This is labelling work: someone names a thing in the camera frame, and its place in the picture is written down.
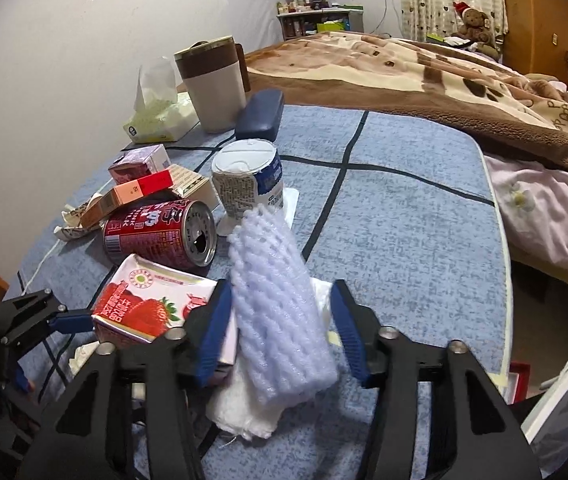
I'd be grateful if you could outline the brown patterned box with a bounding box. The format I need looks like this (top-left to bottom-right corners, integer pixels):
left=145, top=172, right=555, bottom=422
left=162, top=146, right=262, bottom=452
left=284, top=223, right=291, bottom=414
left=166, top=162, right=220, bottom=211

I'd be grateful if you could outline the navy glasses case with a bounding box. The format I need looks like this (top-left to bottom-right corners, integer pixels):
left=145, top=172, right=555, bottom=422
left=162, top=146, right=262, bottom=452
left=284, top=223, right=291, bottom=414
left=235, top=89, right=285, bottom=141

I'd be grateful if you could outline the beige brown tumbler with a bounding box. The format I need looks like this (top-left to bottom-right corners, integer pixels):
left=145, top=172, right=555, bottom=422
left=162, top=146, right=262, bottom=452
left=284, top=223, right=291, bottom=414
left=174, top=36, right=247, bottom=134

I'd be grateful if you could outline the purple drink carton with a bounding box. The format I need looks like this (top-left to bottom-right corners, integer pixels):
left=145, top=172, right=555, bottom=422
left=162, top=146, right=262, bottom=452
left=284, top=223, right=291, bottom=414
left=108, top=144, right=172, bottom=185

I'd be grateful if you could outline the strawberry milk carton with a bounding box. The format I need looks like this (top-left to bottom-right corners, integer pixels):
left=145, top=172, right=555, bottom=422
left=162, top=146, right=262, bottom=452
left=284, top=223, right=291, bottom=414
left=91, top=254, right=239, bottom=366

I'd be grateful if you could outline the red box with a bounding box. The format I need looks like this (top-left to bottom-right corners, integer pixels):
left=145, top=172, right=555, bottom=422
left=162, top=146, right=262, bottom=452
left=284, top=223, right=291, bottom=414
left=506, top=362, right=532, bottom=403

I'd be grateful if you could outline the red drink can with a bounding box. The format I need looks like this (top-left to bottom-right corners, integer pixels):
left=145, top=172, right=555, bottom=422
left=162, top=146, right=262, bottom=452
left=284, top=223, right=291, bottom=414
left=103, top=200, right=218, bottom=267

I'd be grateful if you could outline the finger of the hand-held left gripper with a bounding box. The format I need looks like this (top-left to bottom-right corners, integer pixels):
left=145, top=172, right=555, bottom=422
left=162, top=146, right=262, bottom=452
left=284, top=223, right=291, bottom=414
left=0, top=287, right=96, bottom=348
left=0, top=345, right=37, bottom=401

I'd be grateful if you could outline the white desk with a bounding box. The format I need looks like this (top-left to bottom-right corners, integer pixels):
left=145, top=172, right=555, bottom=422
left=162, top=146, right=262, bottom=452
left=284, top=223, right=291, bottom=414
left=276, top=5, right=365, bottom=41

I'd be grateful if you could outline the printed paper cup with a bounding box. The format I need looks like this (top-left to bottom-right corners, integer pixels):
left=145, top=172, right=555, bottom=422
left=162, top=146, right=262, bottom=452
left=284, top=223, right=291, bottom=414
left=54, top=192, right=110, bottom=243

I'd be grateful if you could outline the brown teddy bear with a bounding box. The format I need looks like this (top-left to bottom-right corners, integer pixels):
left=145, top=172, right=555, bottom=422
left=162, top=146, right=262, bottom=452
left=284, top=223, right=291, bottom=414
left=451, top=2, right=495, bottom=43

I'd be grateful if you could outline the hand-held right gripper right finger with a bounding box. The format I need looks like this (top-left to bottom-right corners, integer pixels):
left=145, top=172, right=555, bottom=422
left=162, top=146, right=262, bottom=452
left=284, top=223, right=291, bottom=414
left=329, top=280, right=545, bottom=480

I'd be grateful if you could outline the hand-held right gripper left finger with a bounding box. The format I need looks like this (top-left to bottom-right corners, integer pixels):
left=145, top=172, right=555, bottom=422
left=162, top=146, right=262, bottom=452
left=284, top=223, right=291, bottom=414
left=16, top=279, right=237, bottom=480

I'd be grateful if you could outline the brown printed blanket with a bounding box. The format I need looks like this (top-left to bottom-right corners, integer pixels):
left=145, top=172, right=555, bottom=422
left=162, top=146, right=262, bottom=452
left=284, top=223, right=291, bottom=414
left=241, top=30, right=568, bottom=201

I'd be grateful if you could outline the pink bed sheet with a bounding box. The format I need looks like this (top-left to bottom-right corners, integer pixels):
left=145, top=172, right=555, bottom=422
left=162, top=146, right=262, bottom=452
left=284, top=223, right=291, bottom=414
left=484, top=152, right=568, bottom=273

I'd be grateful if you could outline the white bin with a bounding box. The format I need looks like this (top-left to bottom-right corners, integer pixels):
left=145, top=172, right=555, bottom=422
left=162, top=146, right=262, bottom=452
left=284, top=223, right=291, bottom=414
left=511, top=350, right=568, bottom=480

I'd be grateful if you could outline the white foam fruit net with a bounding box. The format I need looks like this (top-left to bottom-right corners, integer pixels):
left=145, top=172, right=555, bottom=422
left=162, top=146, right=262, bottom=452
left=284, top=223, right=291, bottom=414
left=228, top=208, right=340, bottom=408

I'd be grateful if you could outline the white yogurt cup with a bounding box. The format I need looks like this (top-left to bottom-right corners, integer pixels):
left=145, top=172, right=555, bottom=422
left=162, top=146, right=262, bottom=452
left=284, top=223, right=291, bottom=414
left=211, top=139, right=285, bottom=221

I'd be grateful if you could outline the wooden wardrobe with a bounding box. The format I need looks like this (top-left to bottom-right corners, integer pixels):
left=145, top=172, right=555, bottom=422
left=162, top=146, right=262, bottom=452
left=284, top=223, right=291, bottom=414
left=496, top=0, right=568, bottom=78

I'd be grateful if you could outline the white tissue paper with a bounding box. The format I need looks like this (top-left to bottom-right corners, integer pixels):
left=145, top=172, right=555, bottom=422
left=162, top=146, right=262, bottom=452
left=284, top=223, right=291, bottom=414
left=205, top=275, right=346, bottom=443

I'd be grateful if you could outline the orange small box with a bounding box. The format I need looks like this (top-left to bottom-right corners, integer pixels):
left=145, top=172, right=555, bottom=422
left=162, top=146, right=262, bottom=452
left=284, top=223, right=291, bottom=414
left=80, top=170, right=174, bottom=228

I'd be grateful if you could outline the yellow tissue pack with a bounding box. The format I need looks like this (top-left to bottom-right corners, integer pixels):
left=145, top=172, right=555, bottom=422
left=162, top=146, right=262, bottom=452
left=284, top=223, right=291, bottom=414
left=123, top=57, right=200, bottom=143

